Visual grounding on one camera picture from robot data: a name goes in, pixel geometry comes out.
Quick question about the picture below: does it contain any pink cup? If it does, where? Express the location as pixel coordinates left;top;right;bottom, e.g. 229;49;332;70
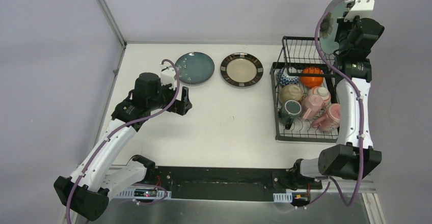
300;94;323;122

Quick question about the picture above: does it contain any teal flower plate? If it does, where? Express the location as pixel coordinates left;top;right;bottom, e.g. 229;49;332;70
319;0;348;55

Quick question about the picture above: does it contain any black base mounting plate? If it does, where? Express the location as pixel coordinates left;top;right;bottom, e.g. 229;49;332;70
140;166;322;202

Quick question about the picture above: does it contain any dark green mug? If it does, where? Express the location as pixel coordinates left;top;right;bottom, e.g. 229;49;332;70
278;100;302;130

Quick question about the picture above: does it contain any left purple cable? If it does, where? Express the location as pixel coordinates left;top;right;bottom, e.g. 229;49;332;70
65;59;181;224

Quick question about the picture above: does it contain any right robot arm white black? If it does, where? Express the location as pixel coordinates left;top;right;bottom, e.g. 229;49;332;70
289;16;385;188

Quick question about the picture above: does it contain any dark blue plate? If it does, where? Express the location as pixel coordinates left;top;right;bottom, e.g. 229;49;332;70
175;52;215;85

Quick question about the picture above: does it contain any black wire dish rack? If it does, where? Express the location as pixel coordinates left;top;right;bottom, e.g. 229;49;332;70
269;36;339;143

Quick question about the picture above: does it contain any black striped rim plate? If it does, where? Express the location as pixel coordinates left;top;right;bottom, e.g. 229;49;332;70
220;52;264;88

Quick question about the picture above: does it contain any orange bowl white inside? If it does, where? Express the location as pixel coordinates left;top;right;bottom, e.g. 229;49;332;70
299;66;323;88

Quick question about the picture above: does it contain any orange floral pattern bowl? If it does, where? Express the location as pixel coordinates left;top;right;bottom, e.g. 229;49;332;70
308;86;331;107

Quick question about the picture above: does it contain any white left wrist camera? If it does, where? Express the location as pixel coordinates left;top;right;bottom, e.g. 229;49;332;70
129;65;179;107

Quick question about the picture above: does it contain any dark red cup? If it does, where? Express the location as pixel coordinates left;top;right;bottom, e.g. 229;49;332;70
311;103;341;132

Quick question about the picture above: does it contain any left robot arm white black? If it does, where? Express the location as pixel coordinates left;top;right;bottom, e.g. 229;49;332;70
53;85;192;223

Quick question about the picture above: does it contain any plain white bowl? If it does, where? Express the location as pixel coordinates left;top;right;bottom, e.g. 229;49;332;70
278;84;304;104

